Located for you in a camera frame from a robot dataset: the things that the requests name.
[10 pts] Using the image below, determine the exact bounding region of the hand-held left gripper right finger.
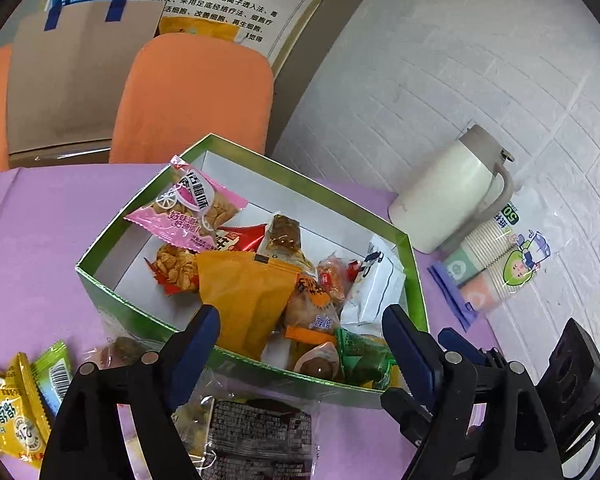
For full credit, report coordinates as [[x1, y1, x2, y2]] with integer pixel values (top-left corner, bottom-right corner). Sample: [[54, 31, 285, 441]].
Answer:
[[381, 304, 563, 480]]

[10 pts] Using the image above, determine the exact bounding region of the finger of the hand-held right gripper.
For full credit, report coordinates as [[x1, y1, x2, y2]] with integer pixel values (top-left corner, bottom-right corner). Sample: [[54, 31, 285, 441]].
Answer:
[[437, 327, 506, 368], [380, 387, 433, 448]]

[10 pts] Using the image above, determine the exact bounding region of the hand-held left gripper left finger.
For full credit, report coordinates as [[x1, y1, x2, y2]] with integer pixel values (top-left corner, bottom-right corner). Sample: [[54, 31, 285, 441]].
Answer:
[[39, 304, 222, 480]]

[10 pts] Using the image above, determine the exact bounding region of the mustard orange snack packet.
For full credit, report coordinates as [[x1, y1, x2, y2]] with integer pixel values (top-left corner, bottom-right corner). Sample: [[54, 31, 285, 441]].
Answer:
[[195, 251, 306, 361]]

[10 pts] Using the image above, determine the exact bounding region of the green-edged white cardboard box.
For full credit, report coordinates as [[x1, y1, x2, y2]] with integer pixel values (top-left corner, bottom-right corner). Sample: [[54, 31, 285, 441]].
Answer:
[[75, 132, 429, 411]]

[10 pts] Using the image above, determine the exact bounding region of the red and white snack packet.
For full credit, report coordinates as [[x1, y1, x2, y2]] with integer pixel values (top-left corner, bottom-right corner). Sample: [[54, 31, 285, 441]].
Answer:
[[215, 224, 270, 253]]

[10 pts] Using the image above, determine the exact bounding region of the clear packet of dark snacks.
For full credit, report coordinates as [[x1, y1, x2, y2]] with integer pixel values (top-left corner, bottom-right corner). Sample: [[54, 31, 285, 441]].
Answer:
[[92, 335, 153, 368]]

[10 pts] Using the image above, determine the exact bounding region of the green snack packet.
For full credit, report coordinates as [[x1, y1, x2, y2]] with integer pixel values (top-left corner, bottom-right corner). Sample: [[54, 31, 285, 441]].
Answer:
[[335, 327, 398, 391]]

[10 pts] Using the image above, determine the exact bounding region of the purple tissue packet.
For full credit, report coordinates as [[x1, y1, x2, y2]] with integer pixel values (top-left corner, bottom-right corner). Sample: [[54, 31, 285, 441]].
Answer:
[[427, 262, 486, 332]]

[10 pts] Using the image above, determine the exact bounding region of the red-edged twisted snack packet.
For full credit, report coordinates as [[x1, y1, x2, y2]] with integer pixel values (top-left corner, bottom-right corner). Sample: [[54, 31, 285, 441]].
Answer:
[[145, 242, 203, 298]]

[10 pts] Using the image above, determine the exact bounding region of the pack of paper cups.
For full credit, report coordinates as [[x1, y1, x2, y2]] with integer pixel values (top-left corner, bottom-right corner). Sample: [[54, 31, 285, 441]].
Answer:
[[440, 187, 571, 318]]

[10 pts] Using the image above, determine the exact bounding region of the braised egg packet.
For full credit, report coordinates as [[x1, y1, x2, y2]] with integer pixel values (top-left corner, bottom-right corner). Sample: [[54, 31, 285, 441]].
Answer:
[[292, 341, 343, 381]]

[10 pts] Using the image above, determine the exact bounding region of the small red candy packet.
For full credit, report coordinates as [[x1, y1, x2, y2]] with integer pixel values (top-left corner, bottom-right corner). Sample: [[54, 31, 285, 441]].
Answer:
[[316, 255, 363, 306]]

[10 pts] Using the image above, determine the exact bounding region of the clear packet with orange trim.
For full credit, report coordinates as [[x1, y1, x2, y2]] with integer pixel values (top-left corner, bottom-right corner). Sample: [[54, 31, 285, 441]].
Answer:
[[280, 280, 346, 343]]

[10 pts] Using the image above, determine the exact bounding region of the clear packet with black label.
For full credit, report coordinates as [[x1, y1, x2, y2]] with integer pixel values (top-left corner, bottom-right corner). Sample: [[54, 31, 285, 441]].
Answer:
[[172, 395, 315, 480]]

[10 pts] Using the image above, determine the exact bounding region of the brown bar clear packet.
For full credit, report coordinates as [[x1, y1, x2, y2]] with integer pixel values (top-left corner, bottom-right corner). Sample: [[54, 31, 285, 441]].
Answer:
[[257, 212, 316, 271]]

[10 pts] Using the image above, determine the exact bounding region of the pink snack packet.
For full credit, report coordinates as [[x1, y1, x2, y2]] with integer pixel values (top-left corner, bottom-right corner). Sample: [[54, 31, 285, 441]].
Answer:
[[124, 155, 248, 253]]

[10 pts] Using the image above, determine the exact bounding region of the white thermos jug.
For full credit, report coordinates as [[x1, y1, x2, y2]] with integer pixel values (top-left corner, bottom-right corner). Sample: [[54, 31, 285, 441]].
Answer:
[[388, 124, 517, 255]]

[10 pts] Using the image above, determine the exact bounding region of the light green barcode packet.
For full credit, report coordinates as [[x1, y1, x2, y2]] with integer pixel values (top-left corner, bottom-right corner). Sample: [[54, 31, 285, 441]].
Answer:
[[32, 340, 74, 408]]

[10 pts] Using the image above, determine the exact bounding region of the narrow yellow snack packet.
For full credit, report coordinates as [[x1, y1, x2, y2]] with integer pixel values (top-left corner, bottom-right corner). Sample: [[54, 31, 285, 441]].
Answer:
[[6, 352, 53, 443]]

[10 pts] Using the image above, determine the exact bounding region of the purple tablecloth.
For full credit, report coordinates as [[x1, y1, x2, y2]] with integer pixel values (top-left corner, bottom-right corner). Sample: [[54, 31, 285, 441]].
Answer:
[[0, 162, 501, 480]]

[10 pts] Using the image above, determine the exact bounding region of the brown cardboard sheet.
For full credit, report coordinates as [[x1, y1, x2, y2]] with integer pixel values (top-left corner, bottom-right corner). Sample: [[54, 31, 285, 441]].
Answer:
[[6, 0, 166, 156]]

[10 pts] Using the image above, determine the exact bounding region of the yellow packet on chair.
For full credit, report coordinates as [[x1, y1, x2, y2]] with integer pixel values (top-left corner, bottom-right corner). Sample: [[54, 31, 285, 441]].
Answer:
[[157, 15, 241, 43]]

